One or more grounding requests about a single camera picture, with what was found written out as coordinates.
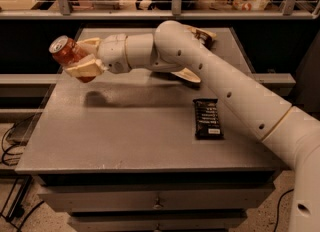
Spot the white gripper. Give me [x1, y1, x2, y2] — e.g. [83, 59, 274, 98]
[64, 34, 131, 78]

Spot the orange soda can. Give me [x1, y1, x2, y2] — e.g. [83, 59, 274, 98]
[49, 35, 95, 83]

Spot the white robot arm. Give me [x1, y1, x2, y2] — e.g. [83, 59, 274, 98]
[64, 21, 320, 232]

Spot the grey cabinet with drawers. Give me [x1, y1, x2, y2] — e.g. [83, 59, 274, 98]
[15, 26, 294, 232]

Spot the chips bag brown and cream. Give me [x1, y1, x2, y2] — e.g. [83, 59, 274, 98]
[170, 25, 217, 84]

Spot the dark chocolate bar wrapper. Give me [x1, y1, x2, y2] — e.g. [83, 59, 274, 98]
[193, 98, 223, 139]

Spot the upper grey drawer front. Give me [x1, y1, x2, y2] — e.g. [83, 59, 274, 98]
[38, 183, 274, 213]

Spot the grey drawer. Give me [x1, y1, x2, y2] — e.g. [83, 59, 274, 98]
[38, 183, 274, 213]
[68, 212, 246, 232]

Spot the lower grey drawer front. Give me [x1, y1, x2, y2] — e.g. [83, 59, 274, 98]
[68, 212, 246, 232]

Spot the black cables left floor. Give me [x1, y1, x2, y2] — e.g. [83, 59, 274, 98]
[0, 115, 46, 232]

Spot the grey metal shelf rail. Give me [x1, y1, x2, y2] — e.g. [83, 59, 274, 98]
[0, 0, 320, 20]

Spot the black cable right floor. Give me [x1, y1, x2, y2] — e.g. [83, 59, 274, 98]
[272, 188, 295, 232]

